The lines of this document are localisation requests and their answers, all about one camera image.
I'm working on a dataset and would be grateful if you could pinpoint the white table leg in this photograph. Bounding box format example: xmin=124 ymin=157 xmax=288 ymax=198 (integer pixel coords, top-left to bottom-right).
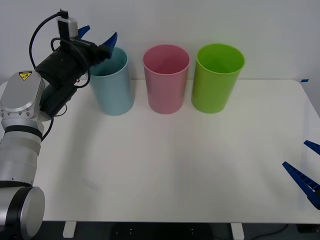
xmin=230 ymin=222 xmax=245 ymax=240
xmin=62 ymin=221 xmax=77 ymax=239

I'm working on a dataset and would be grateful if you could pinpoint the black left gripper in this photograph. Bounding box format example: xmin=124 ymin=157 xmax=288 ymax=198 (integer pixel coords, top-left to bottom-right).
xmin=70 ymin=24 xmax=119 ymax=68

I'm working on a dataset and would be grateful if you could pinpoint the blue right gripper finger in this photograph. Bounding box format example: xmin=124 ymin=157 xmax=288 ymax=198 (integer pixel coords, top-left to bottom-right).
xmin=303 ymin=140 xmax=320 ymax=155
xmin=282 ymin=161 xmax=320 ymax=211

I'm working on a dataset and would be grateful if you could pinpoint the pink plastic bin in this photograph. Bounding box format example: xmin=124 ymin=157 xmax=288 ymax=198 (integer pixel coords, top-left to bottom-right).
xmin=142 ymin=44 xmax=191 ymax=115

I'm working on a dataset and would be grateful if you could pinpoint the green plastic bin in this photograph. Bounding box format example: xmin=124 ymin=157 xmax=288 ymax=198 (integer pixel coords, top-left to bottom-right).
xmin=190 ymin=43 xmax=246 ymax=115

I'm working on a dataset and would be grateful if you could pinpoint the pale blue plastic bin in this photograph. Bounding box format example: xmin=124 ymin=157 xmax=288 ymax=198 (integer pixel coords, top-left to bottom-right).
xmin=87 ymin=46 xmax=135 ymax=117

